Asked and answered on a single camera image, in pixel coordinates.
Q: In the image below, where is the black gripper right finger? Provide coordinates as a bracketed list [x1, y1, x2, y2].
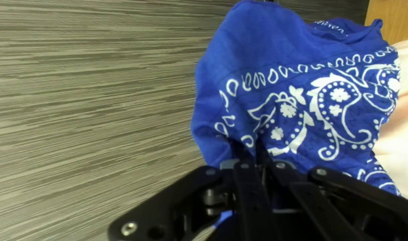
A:
[256, 137, 348, 241]

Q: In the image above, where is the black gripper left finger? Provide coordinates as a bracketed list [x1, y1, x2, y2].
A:
[231, 159, 277, 241]

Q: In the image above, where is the blue paisley bandana cloth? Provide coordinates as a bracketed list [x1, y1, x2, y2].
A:
[190, 0, 403, 196]

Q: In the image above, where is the peach shirt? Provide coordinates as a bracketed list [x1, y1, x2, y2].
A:
[371, 37, 408, 203]

